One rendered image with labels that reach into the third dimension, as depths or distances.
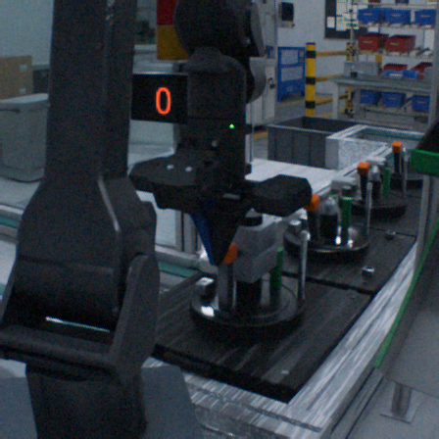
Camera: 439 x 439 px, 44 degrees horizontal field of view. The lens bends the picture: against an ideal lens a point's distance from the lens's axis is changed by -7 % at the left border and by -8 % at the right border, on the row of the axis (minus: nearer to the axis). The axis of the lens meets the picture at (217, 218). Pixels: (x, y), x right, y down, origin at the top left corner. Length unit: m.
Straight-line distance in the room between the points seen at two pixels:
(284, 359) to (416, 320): 0.15
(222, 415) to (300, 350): 0.13
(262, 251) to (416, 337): 0.21
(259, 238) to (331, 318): 0.14
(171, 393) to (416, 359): 0.26
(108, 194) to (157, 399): 0.16
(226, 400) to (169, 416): 0.20
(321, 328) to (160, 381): 0.30
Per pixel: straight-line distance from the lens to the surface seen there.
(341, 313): 0.72
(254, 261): 0.65
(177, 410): 0.40
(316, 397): 0.59
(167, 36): 0.81
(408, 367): 0.57
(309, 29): 12.06
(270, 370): 0.60
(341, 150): 1.87
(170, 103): 0.81
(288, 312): 0.68
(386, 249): 0.94
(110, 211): 0.31
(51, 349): 0.32
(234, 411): 0.56
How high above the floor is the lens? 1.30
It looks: 19 degrees down
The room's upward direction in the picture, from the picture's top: straight up
